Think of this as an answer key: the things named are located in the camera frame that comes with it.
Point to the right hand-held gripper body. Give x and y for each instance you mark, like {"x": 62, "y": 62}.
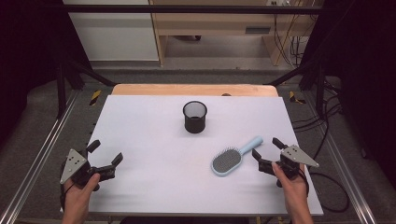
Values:
{"x": 297, "y": 155}

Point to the light wooden desk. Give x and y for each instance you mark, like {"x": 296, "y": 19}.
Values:
{"x": 214, "y": 21}

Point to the black metal crossbar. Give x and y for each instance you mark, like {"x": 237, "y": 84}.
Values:
{"x": 186, "y": 9}

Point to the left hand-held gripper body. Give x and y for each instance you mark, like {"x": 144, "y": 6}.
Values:
{"x": 73, "y": 163}

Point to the black metal frame strut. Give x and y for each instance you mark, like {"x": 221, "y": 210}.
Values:
{"x": 320, "y": 93}
{"x": 61, "y": 93}

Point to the black curtain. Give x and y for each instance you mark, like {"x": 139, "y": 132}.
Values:
{"x": 28, "y": 46}
{"x": 364, "y": 62}

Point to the white cabinet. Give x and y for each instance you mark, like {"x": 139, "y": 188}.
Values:
{"x": 115, "y": 34}

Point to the person's right hand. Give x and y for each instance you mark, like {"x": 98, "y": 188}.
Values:
{"x": 294, "y": 193}

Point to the person's left hand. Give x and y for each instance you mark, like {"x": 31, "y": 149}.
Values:
{"x": 76, "y": 199}

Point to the aluminium floor rail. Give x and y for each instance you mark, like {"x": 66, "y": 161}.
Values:
{"x": 345, "y": 174}
{"x": 37, "y": 155}

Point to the white board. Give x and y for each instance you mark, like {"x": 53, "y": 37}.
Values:
{"x": 162, "y": 174}

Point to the yellow black tape strip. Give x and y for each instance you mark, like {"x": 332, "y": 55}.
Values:
{"x": 293, "y": 97}
{"x": 95, "y": 97}

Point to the light blue hairbrush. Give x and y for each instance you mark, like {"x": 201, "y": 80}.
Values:
{"x": 226, "y": 161}

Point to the wooden table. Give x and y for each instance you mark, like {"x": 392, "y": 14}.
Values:
{"x": 174, "y": 89}

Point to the white power strip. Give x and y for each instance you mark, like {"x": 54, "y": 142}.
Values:
{"x": 278, "y": 2}

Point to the black mesh pen cup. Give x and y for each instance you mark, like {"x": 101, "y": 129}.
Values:
{"x": 194, "y": 126}

